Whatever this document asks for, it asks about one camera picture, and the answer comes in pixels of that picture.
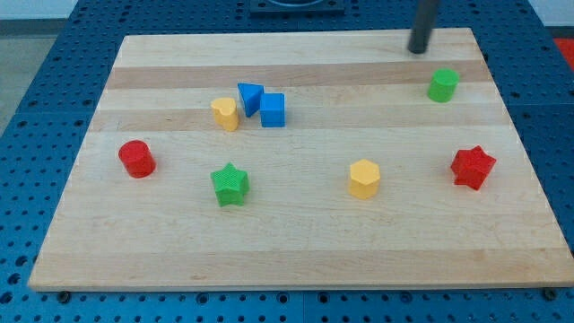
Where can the blue triangle block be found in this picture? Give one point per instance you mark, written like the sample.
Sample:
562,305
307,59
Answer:
251,94

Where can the yellow hexagon block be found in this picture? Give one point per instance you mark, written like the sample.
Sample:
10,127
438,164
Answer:
364,179

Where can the green star block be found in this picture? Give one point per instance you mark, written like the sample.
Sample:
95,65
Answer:
230,185

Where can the red cylinder block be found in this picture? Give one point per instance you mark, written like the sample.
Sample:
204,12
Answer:
137,159

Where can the yellow heart block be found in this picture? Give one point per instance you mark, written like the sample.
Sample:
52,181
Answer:
225,113

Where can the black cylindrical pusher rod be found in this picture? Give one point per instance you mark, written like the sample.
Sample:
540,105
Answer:
423,25

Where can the red star block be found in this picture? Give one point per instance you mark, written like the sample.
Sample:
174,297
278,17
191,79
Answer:
472,167

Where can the green cylinder block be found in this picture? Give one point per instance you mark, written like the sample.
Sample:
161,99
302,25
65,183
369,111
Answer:
443,84

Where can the wooden board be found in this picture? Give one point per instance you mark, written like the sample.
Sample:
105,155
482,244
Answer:
349,95

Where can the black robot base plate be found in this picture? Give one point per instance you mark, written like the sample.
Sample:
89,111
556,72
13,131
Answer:
296,6

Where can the blue cube block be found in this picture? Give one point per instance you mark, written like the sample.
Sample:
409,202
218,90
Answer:
272,110

